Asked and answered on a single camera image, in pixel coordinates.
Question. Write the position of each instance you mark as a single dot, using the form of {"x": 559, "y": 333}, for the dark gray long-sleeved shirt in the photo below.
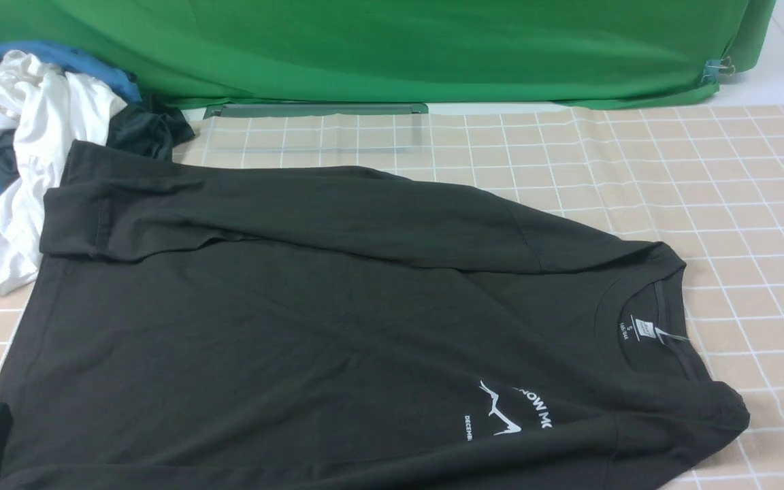
{"x": 343, "y": 328}

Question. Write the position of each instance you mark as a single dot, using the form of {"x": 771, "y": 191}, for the blue crumpled garment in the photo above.
{"x": 92, "y": 68}

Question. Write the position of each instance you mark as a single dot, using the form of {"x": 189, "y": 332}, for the white crumpled garment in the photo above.
{"x": 48, "y": 109}

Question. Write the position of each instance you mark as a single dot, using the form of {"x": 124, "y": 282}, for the dark teal crumpled garment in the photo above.
{"x": 152, "y": 130}

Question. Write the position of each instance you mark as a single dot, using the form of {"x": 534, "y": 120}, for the clear acrylic board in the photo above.
{"x": 314, "y": 127}

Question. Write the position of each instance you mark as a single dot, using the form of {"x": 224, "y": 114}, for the green backdrop cloth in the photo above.
{"x": 602, "y": 55}

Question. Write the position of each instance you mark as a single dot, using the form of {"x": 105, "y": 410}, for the beige checkered tablecloth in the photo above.
{"x": 707, "y": 182}

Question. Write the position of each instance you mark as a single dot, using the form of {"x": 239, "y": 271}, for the binder clips on backdrop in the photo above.
{"x": 715, "y": 69}

